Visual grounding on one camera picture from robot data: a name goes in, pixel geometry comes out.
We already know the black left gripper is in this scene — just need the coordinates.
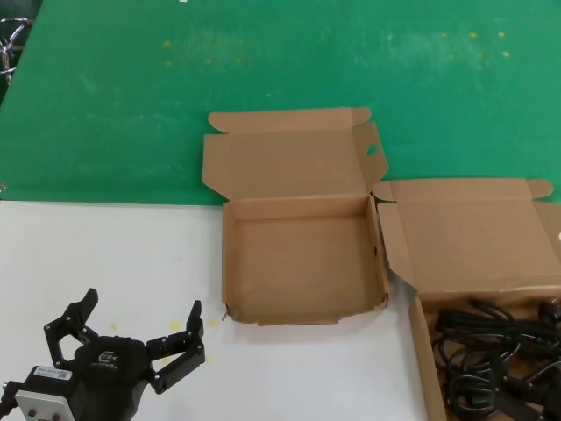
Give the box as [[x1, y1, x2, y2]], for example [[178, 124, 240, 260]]
[[42, 288, 206, 421]]

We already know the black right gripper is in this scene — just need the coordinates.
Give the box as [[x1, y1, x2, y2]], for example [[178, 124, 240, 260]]
[[488, 348, 561, 421]]

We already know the cardboard box with holed flap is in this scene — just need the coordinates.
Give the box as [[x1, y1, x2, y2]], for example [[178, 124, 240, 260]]
[[201, 105, 391, 328]]

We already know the green table mat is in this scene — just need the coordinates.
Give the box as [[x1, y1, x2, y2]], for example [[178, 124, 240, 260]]
[[0, 0, 561, 207]]

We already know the black stool with chrome base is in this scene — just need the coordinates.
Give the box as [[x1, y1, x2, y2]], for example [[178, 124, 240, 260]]
[[0, 17, 28, 84]]

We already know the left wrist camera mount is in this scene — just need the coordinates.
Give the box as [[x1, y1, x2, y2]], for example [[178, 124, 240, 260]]
[[0, 365, 75, 421]]

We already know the cardboard box holding cables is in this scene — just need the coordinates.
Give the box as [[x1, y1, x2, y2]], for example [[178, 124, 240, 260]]
[[370, 177, 561, 421]]

